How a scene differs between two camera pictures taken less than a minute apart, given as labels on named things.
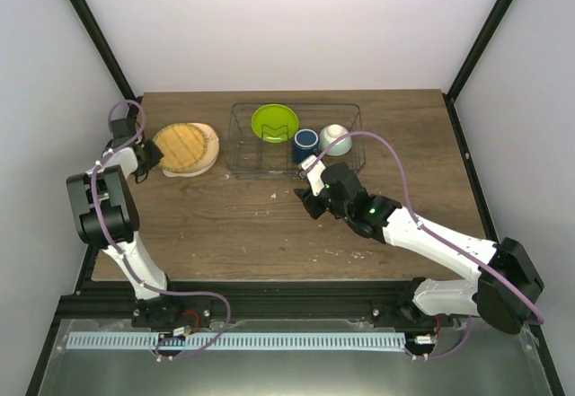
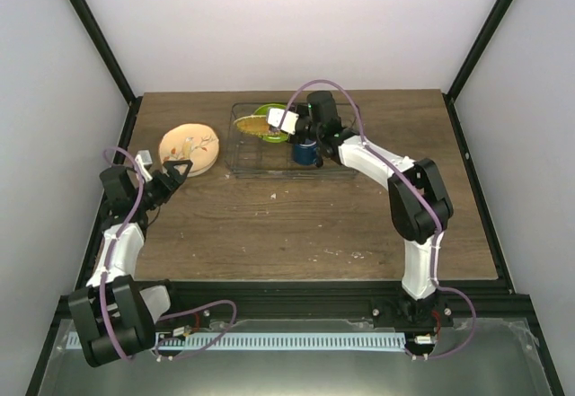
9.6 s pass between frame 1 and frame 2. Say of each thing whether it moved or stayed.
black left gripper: moved
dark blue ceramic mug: stayed
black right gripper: moved
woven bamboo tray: moved
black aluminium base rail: stayed
